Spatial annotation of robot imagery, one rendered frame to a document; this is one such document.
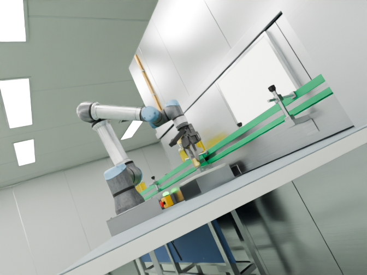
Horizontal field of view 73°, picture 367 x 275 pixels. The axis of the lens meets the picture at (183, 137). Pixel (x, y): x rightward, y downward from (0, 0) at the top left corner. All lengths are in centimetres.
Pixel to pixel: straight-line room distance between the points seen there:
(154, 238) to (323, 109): 75
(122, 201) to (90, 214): 602
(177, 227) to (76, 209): 676
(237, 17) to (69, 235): 648
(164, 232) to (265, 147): 77
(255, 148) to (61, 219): 636
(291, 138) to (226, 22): 77
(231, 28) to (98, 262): 131
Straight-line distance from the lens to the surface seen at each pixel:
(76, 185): 735
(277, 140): 113
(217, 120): 160
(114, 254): 52
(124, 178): 126
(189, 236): 183
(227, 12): 154
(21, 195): 729
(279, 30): 133
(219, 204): 52
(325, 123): 102
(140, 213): 120
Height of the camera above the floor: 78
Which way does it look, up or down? 12 degrees up
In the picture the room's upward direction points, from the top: 25 degrees counter-clockwise
